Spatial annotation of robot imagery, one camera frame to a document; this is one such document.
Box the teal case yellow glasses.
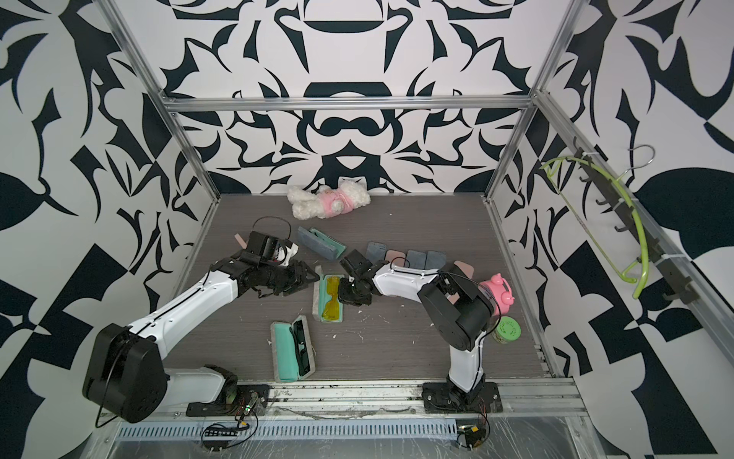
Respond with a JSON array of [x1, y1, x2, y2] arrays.
[[312, 265, 343, 323]]

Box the grey case white glasses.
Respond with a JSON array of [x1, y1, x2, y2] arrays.
[[365, 241, 387, 263]]

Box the pink case thin glasses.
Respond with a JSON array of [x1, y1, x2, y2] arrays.
[[385, 250, 406, 267]]

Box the grey teal case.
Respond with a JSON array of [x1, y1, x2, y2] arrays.
[[296, 227, 346, 261]]

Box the grey case black sunglasses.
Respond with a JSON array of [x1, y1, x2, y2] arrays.
[[424, 251, 447, 270]]

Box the teal case black sunglasses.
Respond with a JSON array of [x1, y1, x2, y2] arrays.
[[271, 315, 317, 384]]

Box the pink case purple glasses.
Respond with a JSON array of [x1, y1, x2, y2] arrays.
[[454, 260, 475, 279]]

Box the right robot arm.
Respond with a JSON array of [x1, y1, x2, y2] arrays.
[[338, 250, 500, 398]]

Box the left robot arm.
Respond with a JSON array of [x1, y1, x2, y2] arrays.
[[82, 231, 319, 423]]

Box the pink case red glasses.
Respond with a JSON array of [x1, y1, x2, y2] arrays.
[[234, 233, 248, 250]]

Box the white pink plush toy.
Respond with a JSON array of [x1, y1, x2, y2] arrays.
[[287, 179, 371, 221]]

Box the pink alarm clock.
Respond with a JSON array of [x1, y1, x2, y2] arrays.
[[480, 273, 515, 317]]

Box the green round tin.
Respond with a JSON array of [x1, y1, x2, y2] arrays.
[[492, 317, 522, 344]]

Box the small black electronics box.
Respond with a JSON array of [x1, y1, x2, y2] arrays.
[[456, 425, 490, 451]]

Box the green clothes hanger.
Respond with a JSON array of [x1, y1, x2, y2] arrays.
[[541, 156, 640, 298]]

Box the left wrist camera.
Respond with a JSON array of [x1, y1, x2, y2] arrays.
[[276, 241, 298, 267]]

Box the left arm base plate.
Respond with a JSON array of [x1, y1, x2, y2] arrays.
[[185, 384, 271, 418]]

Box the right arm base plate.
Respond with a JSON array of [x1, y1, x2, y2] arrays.
[[422, 380, 504, 414]]

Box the black connector with cables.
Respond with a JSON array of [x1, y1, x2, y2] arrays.
[[200, 423, 240, 442]]

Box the black wall hook rack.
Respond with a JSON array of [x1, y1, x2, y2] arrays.
[[573, 145, 701, 305]]

